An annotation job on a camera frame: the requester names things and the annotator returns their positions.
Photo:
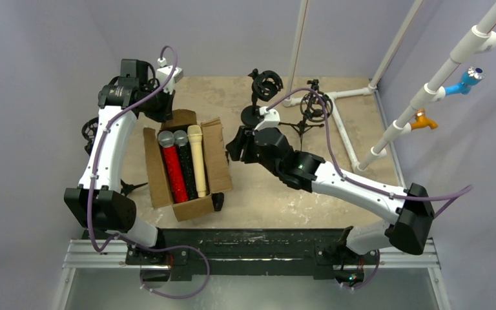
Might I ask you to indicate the white PVC pipe frame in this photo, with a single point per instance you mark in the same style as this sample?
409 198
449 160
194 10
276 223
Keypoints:
404 43

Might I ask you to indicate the cream microphone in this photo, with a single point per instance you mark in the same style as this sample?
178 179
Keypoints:
195 137

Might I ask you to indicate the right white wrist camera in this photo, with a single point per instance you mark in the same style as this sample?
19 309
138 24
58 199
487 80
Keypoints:
269 118

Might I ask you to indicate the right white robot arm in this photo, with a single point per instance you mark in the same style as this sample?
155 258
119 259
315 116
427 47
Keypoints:
405 215

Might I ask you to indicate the black glitter microphone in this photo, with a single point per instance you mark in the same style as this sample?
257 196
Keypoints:
185 157

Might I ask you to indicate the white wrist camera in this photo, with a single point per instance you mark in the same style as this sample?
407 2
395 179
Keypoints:
269 118
166 77

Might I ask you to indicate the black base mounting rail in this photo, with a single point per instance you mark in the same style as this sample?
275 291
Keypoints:
183 253

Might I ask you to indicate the orange pipe fitting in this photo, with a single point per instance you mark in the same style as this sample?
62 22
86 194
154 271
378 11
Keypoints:
422 121

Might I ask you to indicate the round base microphone stand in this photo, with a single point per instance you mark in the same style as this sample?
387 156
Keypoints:
265 86

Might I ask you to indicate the aluminium rail frame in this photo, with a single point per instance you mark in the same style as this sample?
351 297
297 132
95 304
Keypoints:
80 255

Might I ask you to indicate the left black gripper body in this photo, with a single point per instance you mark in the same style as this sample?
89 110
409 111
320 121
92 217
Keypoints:
159 108

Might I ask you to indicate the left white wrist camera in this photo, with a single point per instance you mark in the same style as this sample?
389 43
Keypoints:
166 77

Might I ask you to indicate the brown cardboard box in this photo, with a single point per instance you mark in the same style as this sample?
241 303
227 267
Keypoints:
218 178

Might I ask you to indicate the blue pipe fitting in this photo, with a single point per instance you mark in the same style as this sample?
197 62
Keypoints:
471 77

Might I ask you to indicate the tripod shock mount stand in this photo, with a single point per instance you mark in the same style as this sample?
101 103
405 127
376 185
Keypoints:
313 114

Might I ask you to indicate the red glitter microphone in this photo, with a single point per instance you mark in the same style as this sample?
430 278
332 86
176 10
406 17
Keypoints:
177 185

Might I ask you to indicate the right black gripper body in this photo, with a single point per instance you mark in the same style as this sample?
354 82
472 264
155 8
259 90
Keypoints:
239 146

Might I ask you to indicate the small black microphone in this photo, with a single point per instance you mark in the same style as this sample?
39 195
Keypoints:
218 201

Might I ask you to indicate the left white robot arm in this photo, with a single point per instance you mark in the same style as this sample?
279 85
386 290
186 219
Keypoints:
97 202

